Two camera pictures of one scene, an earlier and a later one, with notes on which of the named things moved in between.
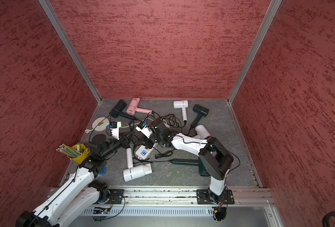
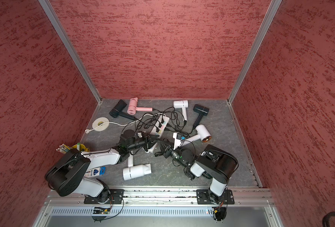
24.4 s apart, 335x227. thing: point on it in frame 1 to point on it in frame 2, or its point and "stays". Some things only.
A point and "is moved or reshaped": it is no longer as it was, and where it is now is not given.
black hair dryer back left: (117, 110) stays
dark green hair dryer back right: (202, 111) stays
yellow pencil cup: (77, 153) stays
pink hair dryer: (133, 107) stays
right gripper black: (149, 144) to (171, 151)
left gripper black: (124, 142) to (147, 141)
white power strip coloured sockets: (142, 152) is moved or reshaped
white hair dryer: (202, 132) stays
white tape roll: (100, 124) stays
